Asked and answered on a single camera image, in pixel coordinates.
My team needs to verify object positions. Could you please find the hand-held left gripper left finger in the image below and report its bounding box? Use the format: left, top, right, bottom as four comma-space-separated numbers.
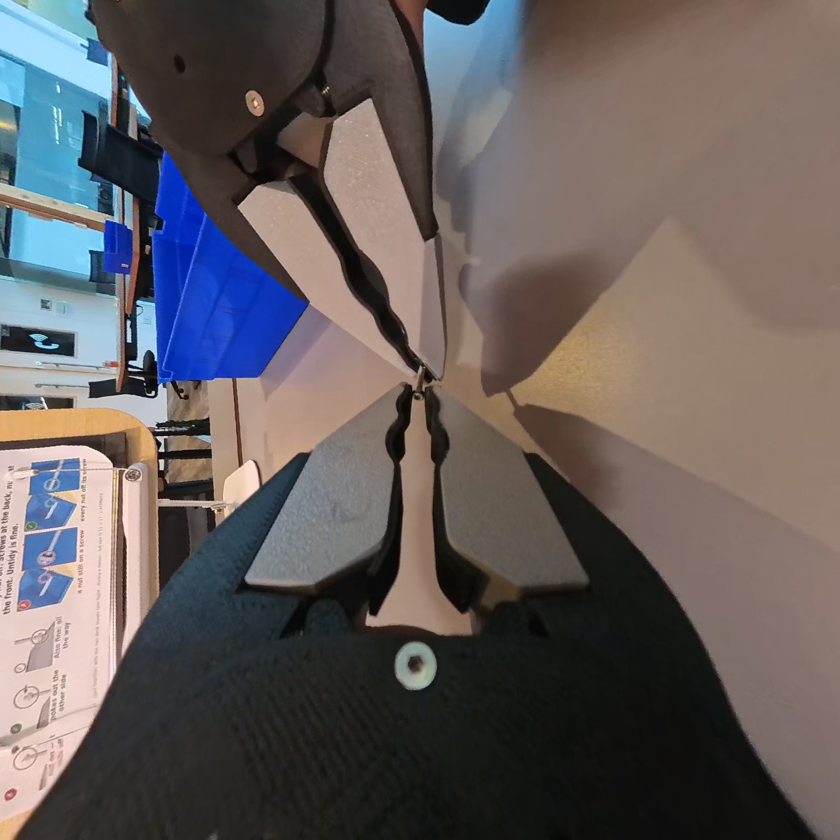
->
244, 382, 412, 619

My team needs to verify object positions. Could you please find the large blue plastic bin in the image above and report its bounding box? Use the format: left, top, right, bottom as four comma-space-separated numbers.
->
152, 152, 311, 383

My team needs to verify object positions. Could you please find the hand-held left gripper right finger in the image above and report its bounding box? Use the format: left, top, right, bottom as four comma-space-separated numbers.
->
424, 385, 589, 616

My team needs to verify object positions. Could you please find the small blue plastic bin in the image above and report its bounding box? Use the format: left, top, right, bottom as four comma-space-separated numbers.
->
103, 220, 135, 275

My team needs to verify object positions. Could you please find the printed instruction sheet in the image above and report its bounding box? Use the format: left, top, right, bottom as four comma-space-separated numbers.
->
0, 446, 158, 821

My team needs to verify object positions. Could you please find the black wall sign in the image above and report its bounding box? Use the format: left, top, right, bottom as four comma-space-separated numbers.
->
0, 325, 77, 355

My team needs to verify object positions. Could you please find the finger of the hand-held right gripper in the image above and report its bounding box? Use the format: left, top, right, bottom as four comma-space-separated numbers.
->
236, 174, 424, 375
319, 98, 450, 382

